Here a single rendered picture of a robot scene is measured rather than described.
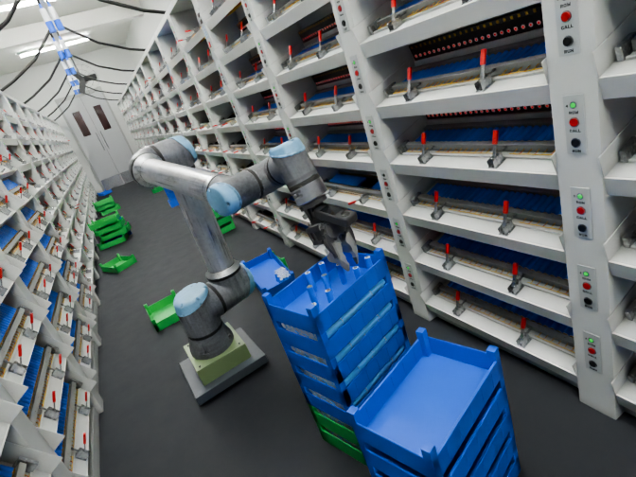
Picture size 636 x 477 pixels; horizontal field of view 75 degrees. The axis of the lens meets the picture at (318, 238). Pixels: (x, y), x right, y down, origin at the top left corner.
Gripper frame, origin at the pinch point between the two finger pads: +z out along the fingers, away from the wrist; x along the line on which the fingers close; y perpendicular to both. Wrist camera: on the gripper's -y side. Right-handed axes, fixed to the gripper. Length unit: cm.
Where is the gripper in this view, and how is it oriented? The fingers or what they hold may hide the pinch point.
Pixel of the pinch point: (352, 262)
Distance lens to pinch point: 112.1
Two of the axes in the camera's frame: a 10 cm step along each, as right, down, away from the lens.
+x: -6.6, 4.7, -5.8
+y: -5.8, 1.7, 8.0
